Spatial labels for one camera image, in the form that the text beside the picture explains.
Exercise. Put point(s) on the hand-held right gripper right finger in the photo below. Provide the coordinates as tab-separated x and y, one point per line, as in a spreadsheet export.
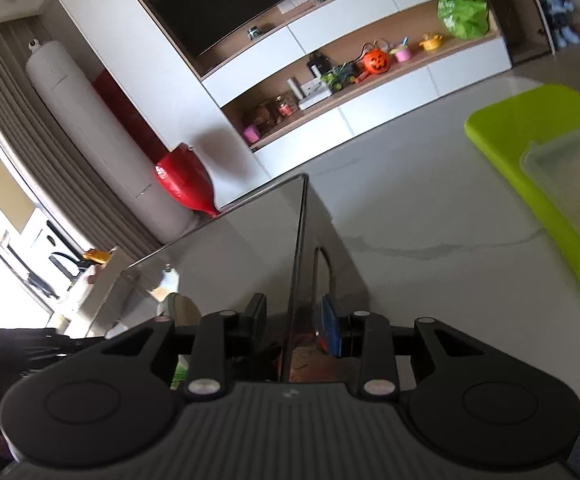
331	325

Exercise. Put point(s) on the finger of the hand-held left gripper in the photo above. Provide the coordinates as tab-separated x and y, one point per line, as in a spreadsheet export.
55	345

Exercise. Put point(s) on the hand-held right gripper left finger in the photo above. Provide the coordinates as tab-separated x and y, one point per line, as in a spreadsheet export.
255	322

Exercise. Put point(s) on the grey transparent storage box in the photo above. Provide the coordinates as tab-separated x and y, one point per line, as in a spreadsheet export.
250	240

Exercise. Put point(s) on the green storage box lid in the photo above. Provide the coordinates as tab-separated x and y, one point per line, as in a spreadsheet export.
510	130

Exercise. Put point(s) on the white marble desktop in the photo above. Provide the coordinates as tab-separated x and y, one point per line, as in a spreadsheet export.
420	200

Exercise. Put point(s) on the red vase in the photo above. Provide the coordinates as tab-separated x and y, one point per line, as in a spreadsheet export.
185	180

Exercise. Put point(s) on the glass jar red label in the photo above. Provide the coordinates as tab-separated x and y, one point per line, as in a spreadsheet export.
285	108

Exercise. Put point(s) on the white tower air conditioner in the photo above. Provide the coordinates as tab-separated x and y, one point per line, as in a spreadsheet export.
85	125

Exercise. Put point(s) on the white router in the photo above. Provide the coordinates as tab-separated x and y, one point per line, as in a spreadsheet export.
315	95

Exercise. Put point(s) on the grey curtain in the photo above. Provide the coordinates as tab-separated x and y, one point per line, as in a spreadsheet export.
15	110

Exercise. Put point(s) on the red panel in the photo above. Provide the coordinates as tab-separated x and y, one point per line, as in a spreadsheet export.
125	110

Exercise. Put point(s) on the green toy truck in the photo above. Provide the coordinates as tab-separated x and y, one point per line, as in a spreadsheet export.
340	77

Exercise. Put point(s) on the black gadget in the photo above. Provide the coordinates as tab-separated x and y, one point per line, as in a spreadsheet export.
316	65

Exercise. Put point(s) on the orange pumpkin bucket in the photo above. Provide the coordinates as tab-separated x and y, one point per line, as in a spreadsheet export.
375	61

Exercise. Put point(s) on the pink toy cup with spoon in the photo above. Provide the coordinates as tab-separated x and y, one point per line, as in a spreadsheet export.
403	54

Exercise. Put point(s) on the small dark jar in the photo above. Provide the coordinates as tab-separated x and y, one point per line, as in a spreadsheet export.
254	32

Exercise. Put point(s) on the yellow toy pot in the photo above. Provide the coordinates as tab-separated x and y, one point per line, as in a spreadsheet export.
431	42

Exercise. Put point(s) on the white wooden television cabinet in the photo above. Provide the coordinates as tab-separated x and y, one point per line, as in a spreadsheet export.
340	25

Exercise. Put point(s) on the green plastic bag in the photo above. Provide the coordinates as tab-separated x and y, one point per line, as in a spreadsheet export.
462	12

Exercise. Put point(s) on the tall open shelf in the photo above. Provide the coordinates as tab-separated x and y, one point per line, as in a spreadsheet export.
520	20

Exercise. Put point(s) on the blue robot figure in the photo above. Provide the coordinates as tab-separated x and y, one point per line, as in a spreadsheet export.
560	10

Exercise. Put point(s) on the white wall socket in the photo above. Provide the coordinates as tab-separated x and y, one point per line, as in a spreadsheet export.
291	3

